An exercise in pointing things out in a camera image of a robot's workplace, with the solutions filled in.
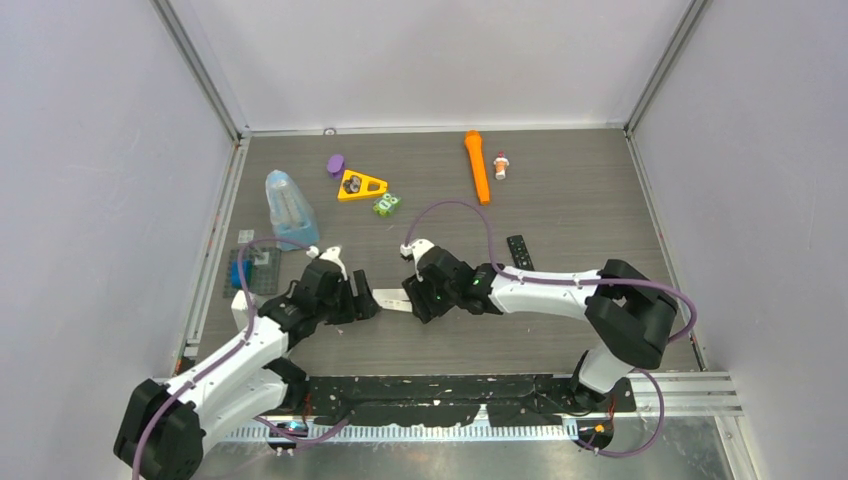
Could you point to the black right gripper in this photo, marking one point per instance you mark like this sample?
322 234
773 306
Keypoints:
422 305

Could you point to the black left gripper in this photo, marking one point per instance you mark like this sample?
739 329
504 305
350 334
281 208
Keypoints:
361 307

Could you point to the white rectangular thermometer device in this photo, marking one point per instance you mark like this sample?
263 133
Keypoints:
393 299

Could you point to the black remote control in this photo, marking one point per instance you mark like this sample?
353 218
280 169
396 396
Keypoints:
520 253

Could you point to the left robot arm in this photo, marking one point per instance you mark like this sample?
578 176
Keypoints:
168 427

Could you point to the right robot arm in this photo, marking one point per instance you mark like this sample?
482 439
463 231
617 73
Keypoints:
631 315

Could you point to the green owl toy block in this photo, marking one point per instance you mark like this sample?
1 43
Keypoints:
386 204

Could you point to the grey lego baseplate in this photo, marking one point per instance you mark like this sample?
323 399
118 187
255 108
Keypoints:
265 278

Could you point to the blue transparent plastic container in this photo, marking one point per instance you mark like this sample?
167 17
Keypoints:
291 216

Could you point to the yellow triangle shape toy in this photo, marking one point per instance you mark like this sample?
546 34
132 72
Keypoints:
371 188

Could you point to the blue lego brick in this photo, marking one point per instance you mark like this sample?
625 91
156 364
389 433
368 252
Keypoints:
241 273

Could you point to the grey lego small plate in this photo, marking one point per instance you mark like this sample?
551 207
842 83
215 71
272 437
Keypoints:
245 236

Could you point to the purple cylinder toy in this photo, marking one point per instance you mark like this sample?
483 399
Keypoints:
336 166

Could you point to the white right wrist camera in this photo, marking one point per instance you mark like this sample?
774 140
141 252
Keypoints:
414 252

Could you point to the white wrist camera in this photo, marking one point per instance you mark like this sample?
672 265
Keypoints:
414 252
331 254

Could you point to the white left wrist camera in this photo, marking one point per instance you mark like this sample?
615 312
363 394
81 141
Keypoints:
331 254

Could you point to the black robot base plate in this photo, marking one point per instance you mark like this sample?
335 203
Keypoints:
454 400

